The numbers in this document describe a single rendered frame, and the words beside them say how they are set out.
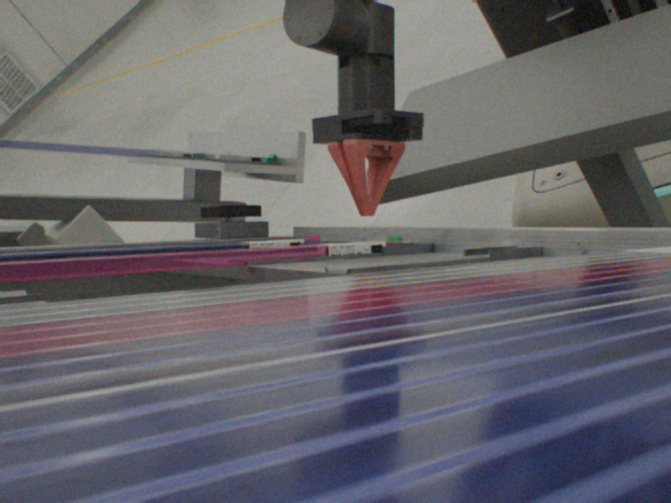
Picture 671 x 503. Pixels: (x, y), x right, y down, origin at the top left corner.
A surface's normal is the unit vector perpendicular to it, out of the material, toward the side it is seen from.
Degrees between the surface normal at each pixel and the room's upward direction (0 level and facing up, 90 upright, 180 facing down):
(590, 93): 0
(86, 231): 90
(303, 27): 49
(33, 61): 90
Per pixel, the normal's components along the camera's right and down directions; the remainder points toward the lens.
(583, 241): -0.77, 0.05
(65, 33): 0.64, 0.03
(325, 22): -0.55, 0.05
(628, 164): 0.75, -0.14
